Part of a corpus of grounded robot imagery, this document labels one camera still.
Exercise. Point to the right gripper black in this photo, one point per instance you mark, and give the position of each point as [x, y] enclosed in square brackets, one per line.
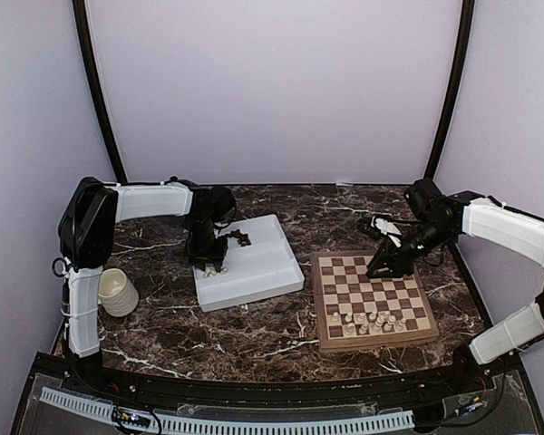
[401, 265]

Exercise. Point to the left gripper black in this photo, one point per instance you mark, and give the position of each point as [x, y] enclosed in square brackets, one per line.
[216, 256]

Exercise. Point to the wooden chess board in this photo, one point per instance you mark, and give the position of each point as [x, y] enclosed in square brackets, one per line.
[340, 285]

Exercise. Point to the white chess piece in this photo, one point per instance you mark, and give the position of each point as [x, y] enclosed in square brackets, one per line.
[390, 321]
[401, 324]
[364, 328]

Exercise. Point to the white plastic divided tray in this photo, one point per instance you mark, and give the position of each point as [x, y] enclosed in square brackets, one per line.
[267, 268]

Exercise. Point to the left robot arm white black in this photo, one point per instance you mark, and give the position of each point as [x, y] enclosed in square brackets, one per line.
[86, 234]

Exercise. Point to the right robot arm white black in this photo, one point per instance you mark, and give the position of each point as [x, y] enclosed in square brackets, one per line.
[511, 269]

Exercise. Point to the dark chess pieces pile upper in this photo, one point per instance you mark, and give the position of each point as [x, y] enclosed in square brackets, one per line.
[242, 238]

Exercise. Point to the white chess pieces pile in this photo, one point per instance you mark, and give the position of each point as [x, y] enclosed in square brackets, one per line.
[211, 271]

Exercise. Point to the white chess queen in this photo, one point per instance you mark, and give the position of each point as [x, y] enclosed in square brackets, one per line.
[379, 323]

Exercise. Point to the cream ribbed ceramic mug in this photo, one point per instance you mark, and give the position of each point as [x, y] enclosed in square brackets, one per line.
[117, 293]

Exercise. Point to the white slotted cable duct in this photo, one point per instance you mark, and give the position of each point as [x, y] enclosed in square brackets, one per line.
[199, 419]

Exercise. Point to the black front rail base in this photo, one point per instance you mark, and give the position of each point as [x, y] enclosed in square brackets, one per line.
[498, 400]

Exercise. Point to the black left frame post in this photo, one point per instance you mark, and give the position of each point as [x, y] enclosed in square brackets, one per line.
[95, 88]

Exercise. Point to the black frame post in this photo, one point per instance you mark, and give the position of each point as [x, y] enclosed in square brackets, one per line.
[453, 87]
[95, 88]

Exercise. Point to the black right frame post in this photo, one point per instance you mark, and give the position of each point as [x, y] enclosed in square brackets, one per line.
[453, 87]

